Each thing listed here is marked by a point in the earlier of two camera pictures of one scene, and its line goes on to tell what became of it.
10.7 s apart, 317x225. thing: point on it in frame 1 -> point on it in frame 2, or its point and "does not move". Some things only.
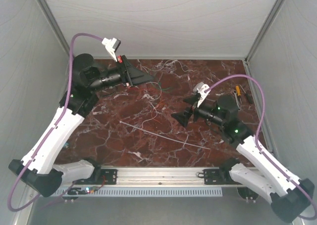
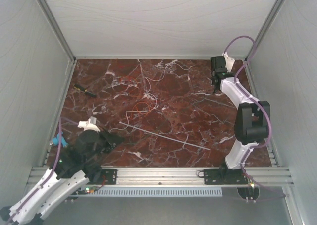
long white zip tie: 160,134 does not move
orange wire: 155,105 -> 138,102
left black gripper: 134,76 -> 112,138
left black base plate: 108,177 does not move
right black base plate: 217,176 does not move
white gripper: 200,87 -> 229,62
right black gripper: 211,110 -> 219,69
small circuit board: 90,190 does not move
